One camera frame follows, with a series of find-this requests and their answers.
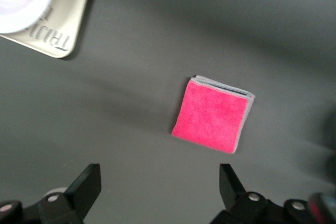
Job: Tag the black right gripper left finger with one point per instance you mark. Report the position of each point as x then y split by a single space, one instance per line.
84 190

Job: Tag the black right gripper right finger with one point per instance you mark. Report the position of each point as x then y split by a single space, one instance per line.
236 203

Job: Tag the white round plate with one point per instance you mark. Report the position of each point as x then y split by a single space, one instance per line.
23 6

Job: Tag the folded pink cloth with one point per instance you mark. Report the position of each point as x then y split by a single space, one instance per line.
212 116

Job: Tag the cream bear print tray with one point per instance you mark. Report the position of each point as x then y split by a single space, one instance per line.
71 11

